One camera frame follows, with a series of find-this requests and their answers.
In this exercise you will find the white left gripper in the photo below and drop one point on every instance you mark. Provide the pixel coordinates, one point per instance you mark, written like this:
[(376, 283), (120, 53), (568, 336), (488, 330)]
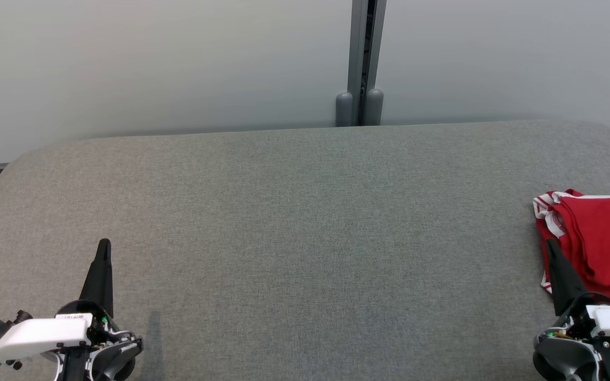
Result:
[(40, 333)]

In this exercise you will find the red shorts white side stripe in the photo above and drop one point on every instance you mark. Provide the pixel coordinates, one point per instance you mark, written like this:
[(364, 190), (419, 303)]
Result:
[(607, 243)]

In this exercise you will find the grey rounded post foot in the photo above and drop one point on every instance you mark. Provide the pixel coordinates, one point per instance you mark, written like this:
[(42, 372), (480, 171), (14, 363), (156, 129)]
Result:
[(343, 110), (374, 107)]

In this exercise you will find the grey metal partition post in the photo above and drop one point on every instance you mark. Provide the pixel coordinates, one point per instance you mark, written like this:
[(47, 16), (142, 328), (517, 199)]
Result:
[(358, 47)]

